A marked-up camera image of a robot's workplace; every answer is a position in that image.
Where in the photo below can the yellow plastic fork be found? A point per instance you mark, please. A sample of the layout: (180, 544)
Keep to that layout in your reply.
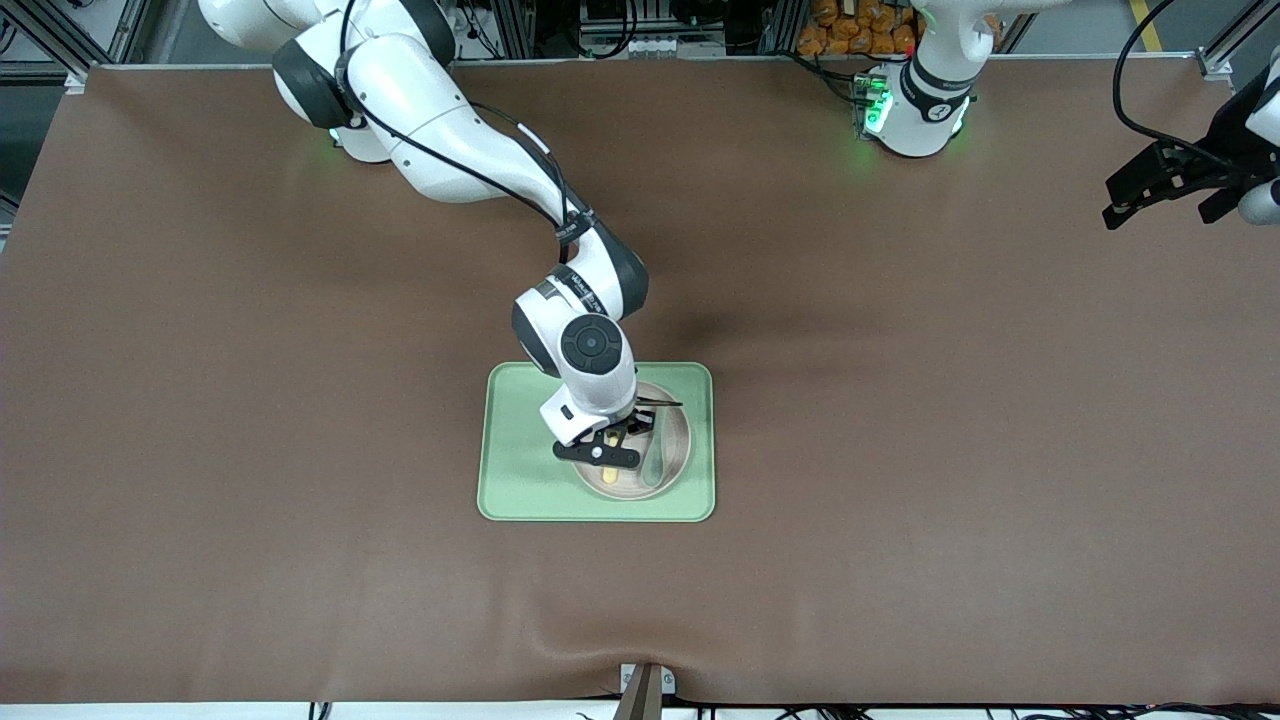
(610, 476)

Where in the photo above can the brown table cover mat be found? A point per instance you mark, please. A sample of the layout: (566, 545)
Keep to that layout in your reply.
(300, 450)

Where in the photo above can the orange snack packets pile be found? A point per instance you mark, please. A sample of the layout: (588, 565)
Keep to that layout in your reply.
(850, 30)

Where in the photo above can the grey metal bracket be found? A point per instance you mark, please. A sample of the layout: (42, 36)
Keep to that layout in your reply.
(646, 690)

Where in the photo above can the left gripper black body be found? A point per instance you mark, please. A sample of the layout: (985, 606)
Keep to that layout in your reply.
(1221, 160)

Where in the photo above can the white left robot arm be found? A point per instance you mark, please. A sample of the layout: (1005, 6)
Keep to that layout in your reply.
(925, 110)

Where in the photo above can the beige round plate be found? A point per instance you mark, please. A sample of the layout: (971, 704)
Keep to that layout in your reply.
(676, 465)

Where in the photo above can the white connector block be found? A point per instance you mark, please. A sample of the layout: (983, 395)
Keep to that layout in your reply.
(635, 45)

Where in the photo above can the aluminium frame profile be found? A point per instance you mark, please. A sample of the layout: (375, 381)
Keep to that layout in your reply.
(1225, 50)
(60, 45)

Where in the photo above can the light green rectangular tray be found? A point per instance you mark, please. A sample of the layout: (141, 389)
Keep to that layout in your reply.
(520, 470)

